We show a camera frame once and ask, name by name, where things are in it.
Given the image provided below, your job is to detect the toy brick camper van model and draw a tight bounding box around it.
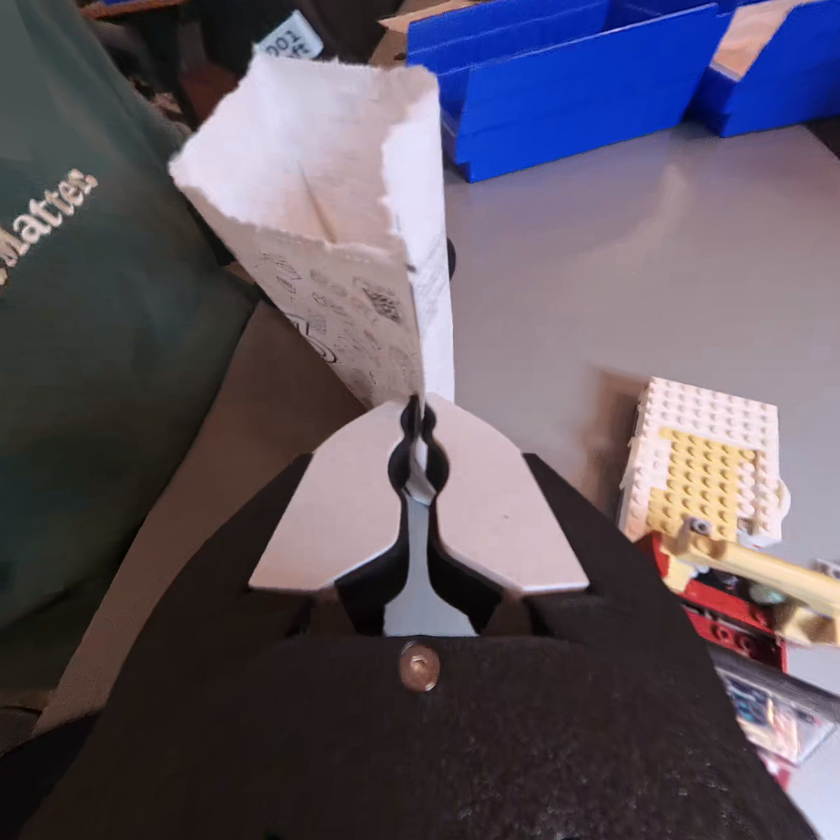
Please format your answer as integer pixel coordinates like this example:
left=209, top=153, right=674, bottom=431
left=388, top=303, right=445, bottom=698
left=619, top=376, right=840, bottom=791

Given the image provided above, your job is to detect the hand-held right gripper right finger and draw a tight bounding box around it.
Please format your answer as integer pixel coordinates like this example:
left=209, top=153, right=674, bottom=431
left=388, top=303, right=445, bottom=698
left=425, top=394, right=590, bottom=599

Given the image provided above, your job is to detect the unopened white printed bag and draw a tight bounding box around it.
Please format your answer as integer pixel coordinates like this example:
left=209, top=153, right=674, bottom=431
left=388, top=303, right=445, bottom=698
left=712, top=0, right=798, bottom=80

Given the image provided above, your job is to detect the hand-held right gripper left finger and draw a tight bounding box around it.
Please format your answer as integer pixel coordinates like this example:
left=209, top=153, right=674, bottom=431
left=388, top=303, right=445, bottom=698
left=248, top=394, right=421, bottom=602

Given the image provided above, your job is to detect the grey desk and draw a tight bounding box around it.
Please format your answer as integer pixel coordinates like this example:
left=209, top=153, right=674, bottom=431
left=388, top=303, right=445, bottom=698
left=367, top=121, right=840, bottom=840

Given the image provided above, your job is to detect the large white printed paper bag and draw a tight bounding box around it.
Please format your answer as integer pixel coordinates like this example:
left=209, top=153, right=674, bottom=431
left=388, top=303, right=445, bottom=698
left=169, top=54, right=457, bottom=519

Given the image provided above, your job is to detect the blue plastic bin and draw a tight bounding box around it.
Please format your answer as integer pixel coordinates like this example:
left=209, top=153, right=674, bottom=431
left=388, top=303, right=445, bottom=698
left=688, top=0, right=840, bottom=140
left=406, top=0, right=723, bottom=185

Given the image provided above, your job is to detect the person's green sweatshirt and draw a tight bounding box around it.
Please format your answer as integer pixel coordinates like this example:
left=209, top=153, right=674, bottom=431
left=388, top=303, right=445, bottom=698
left=0, top=0, right=258, bottom=634

